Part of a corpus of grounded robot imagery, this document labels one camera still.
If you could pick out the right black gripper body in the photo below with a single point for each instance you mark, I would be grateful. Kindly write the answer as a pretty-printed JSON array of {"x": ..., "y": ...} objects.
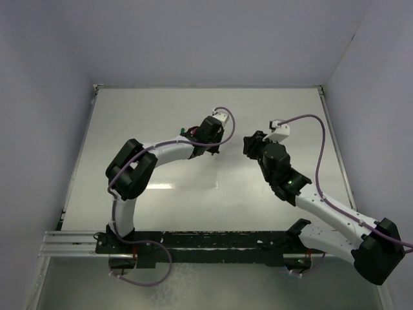
[{"x": 271, "y": 175}]

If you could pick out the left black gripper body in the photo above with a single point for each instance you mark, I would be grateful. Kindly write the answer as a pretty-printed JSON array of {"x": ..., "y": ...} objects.
[{"x": 217, "y": 137}]

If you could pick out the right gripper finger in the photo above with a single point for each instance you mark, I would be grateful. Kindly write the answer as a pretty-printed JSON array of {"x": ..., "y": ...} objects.
[
  {"x": 255, "y": 141},
  {"x": 253, "y": 152}
]

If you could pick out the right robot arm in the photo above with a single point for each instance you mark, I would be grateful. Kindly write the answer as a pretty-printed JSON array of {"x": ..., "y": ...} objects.
[{"x": 373, "y": 247}]

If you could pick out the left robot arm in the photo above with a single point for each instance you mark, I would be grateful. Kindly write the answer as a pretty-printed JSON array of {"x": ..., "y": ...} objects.
[{"x": 131, "y": 170}]

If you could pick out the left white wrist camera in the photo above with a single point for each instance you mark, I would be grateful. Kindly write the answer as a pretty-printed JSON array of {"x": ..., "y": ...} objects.
[{"x": 222, "y": 117}]

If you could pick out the aluminium rail right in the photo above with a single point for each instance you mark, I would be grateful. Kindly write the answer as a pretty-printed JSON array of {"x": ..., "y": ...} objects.
[{"x": 321, "y": 92}]

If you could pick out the aluminium rail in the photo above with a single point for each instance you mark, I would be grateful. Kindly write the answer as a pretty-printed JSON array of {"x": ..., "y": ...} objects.
[
  {"x": 69, "y": 244},
  {"x": 321, "y": 92}
]

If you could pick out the black base frame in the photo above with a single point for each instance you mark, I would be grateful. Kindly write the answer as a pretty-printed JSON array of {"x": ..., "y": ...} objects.
[{"x": 145, "y": 249}]

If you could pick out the aluminium rail front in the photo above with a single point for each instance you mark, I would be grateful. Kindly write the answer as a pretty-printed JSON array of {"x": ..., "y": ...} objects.
[{"x": 69, "y": 244}]

